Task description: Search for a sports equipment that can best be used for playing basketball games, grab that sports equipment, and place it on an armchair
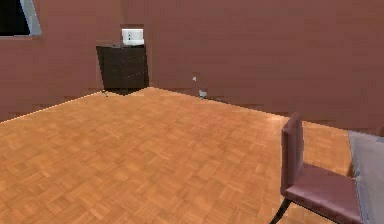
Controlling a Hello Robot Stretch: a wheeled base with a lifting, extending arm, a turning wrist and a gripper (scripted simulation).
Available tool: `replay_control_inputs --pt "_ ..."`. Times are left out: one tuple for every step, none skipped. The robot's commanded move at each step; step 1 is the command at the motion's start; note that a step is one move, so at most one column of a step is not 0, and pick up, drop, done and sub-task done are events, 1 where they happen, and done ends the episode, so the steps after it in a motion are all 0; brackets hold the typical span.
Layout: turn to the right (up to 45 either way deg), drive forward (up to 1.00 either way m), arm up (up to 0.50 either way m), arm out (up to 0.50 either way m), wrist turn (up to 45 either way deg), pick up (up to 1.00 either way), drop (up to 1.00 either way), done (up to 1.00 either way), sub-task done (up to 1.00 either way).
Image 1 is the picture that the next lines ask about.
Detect dark brown chest of drawers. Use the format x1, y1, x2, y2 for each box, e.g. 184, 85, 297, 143
96, 43, 150, 91

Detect white box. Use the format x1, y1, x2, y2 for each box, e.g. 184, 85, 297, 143
121, 28, 146, 47

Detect maroon chair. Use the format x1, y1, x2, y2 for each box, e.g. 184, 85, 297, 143
269, 112, 364, 224

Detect dark window with grey frame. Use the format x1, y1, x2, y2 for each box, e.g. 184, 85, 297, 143
0, 0, 43, 38

